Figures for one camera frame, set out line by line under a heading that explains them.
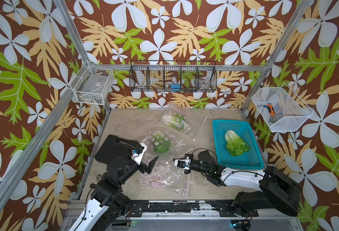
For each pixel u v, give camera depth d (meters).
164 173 0.86
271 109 0.84
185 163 0.66
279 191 0.43
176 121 1.02
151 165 0.61
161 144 0.88
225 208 0.74
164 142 0.90
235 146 0.90
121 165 0.50
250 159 0.88
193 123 1.07
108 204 0.49
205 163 0.62
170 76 0.97
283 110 0.82
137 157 0.58
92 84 0.86
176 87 0.94
